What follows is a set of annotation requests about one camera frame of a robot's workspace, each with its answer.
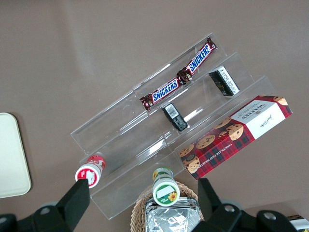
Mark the clear acrylic stepped stand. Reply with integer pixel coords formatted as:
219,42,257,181
70,32,278,220

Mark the aluminium foil container stack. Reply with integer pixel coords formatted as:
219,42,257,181
144,196,202,232

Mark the red lidded small cup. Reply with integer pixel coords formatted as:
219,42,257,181
74,154,107,189

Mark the Snickers chocolate bar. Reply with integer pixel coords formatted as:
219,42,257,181
140,76,181,111
177,36,218,84

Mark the red tartan Walkers cookie box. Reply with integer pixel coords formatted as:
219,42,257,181
178,95,294,181

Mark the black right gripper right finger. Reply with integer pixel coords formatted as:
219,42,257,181
197,177,299,232

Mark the green lidded small cup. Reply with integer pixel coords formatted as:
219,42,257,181
152,167,181,207

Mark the cream plastic tray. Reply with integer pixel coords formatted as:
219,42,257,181
0,112,32,199

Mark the tan wicker basket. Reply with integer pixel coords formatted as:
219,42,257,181
130,180,206,232

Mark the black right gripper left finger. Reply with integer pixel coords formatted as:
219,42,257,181
0,178,92,232

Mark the small black carton box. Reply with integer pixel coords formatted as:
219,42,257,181
208,65,241,97
161,103,189,132

